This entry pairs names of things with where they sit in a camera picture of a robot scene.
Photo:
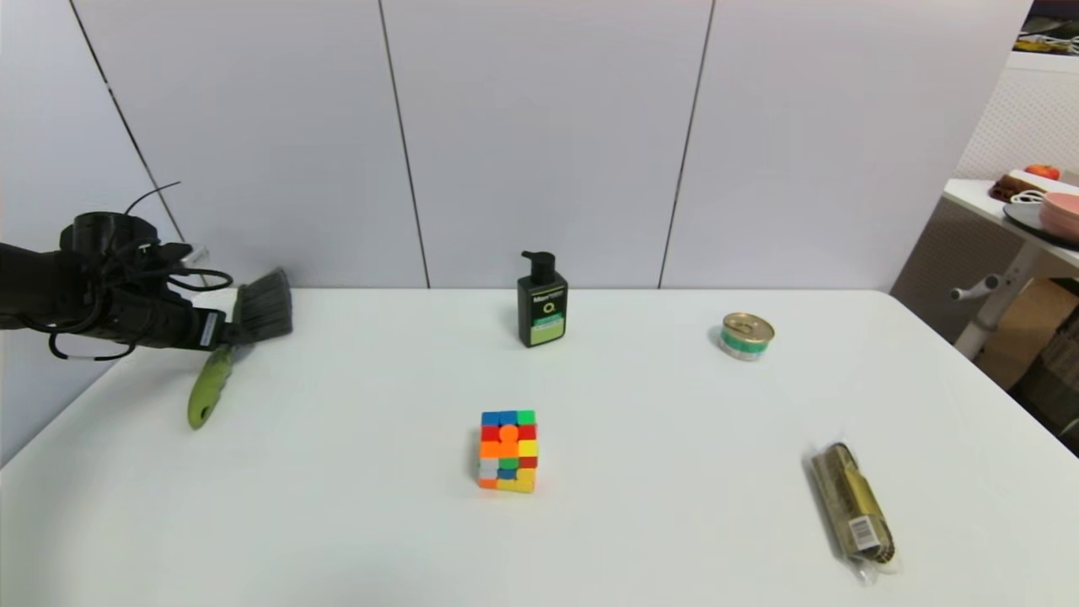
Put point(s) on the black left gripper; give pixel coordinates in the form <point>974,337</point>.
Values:
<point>173,324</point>

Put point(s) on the multicoloured puzzle cube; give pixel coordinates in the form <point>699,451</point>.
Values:
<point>507,453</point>

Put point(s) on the black pump bottle, green label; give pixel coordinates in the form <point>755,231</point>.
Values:
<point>541,320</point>

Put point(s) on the small tin can, green label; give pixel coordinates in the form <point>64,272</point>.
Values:
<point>748,339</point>

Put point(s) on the gold packet in clear wrap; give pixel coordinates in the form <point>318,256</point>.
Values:
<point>853,507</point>

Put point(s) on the white side table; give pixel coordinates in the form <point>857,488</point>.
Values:
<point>971,196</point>

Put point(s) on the brown and white box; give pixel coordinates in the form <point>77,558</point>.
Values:
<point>1009,188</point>

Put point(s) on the brown cardboard box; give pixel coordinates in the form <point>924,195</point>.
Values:
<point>1028,329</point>

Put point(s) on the white perforated panel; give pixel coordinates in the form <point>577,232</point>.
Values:
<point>1028,118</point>

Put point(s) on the orange round fruit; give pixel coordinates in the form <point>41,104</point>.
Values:
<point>1043,172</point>

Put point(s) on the dark ridged crate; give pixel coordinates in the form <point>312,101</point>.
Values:
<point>1058,379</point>

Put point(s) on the stack of pink bowls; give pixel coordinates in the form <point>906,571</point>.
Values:
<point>1062,213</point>

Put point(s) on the yellow and black clutter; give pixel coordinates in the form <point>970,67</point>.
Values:
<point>1047,44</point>

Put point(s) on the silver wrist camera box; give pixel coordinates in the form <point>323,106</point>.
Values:
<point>198,253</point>

